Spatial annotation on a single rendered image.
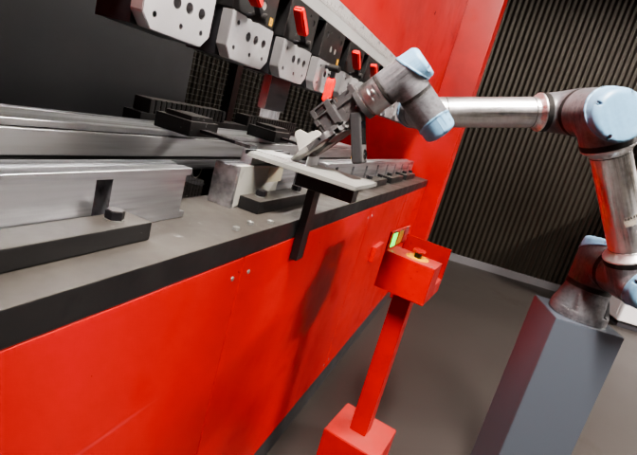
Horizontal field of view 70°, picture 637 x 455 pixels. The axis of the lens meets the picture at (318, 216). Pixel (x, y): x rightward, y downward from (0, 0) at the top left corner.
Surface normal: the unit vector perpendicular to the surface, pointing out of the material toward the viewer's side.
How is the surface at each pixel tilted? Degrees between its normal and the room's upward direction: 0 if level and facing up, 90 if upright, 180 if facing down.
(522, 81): 90
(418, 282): 90
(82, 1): 90
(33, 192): 90
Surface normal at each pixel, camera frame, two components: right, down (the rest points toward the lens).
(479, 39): -0.37, 0.11
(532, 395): -0.15, 0.18
